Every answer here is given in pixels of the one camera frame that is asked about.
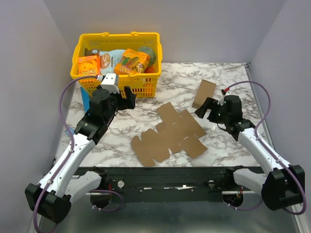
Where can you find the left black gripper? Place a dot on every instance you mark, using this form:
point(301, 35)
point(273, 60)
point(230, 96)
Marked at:
point(126, 103)

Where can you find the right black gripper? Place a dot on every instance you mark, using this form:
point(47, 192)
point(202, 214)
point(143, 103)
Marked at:
point(213, 111)

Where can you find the brown cardboard box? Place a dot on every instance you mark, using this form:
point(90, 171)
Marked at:
point(177, 131)
point(206, 89)

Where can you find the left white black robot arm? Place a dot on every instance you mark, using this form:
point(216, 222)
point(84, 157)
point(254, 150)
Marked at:
point(51, 197)

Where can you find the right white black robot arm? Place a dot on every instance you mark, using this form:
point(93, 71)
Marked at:
point(281, 184)

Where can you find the folded brown cardboard box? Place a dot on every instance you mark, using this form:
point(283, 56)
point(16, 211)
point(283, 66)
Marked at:
point(206, 89)

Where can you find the tall blue box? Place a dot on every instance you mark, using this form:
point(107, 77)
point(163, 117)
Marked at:
point(85, 99)

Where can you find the orange Daddy snack box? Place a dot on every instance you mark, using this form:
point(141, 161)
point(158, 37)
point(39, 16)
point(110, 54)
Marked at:
point(89, 65)

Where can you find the small blue flat box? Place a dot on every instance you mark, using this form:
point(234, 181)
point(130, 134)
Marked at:
point(70, 132)

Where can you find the orange candy bag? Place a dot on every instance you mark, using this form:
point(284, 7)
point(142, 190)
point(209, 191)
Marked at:
point(132, 62)

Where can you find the small orange fruit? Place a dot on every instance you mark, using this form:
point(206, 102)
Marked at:
point(150, 69)

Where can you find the light blue chips bag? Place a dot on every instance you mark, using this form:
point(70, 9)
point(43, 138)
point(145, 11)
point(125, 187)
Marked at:
point(108, 59)

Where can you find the green round melon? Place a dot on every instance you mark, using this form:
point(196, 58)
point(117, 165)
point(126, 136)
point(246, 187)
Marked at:
point(149, 51)

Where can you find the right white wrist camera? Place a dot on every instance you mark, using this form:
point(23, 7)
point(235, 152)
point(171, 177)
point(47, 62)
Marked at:
point(222, 100)

